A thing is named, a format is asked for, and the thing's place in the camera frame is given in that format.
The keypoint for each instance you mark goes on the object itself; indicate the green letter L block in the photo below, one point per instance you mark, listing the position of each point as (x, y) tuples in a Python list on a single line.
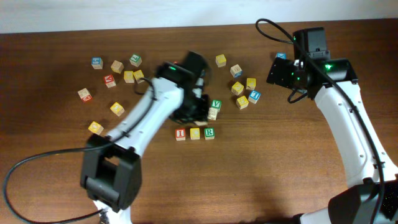
[(135, 60)]

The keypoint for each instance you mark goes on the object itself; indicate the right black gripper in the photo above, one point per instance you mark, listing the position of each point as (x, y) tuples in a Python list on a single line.
[(284, 66)]

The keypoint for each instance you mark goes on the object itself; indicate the red letter I block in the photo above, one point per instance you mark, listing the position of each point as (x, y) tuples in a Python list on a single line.
[(180, 134)]

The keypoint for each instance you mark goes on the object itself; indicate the plain carved wooden block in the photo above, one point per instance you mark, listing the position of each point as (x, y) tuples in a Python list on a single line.
[(212, 113)]

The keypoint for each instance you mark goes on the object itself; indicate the wooden block blue side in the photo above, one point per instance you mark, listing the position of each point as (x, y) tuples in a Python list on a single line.
[(236, 71)]

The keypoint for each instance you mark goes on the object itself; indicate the yellow block pair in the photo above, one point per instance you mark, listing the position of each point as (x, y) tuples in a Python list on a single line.
[(138, 75), (129, 77)]

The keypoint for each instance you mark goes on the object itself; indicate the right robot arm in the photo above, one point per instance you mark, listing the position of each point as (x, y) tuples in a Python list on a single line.
[(371, 176)]

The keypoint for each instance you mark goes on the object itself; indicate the blue letter I block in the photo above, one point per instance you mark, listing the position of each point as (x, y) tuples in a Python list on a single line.
[(254, 96)]

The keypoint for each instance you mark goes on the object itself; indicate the red letter A block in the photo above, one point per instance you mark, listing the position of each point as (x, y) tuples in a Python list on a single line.
[(200, 123)]

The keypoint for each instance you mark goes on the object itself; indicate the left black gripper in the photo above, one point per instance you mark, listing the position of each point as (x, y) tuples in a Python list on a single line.
[(199, 114)]

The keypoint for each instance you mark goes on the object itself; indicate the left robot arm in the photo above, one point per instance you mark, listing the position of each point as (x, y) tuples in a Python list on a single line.
[(111, 171)]

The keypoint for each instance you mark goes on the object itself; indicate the green letter V block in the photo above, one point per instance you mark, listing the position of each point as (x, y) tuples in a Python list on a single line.
[(216, 104)]

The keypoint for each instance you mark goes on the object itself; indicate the green letter R block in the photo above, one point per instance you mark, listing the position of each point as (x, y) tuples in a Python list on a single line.
[(209, 133)]

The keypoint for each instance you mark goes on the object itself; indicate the wooden block red side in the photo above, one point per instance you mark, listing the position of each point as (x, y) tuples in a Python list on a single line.
[(85, 95)]

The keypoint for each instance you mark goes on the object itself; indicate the blue block far left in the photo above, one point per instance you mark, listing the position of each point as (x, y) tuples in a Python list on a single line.
[(97, 63)]

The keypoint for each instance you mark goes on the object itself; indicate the red letter K block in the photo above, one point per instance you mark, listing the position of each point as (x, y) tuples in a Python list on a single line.
[(109, 81)]

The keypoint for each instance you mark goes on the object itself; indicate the yellow block left pair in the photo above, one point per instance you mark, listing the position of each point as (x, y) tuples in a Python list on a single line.
[(129, 77)]

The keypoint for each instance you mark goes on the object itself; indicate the yellow block right pair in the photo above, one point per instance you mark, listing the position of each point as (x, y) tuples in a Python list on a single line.
[(138, 75)]

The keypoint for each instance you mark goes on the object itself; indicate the blue letter X block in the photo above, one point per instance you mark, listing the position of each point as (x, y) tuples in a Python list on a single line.
[(281, 55)]

